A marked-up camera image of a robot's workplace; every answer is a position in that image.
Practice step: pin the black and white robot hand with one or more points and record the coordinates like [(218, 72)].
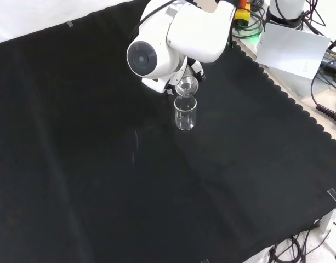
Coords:
[(196, 69)]

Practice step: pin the clear glass beaker with spout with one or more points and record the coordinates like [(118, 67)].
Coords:
[(187, 87)]

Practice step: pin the yellow stop button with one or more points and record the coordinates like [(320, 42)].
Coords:
[(242, 15)]

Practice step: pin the pale board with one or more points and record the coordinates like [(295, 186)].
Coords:
[(291, 49)]

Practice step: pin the pale grey box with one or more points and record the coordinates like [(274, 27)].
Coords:
[(293, 82)]

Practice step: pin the black bench cloth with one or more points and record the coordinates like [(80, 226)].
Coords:
[(102, 164)]

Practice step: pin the grey tape strip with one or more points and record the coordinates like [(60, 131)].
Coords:
[(70, 24)]

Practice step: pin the black power adapter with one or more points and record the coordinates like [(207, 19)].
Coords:
[(333, 60)]

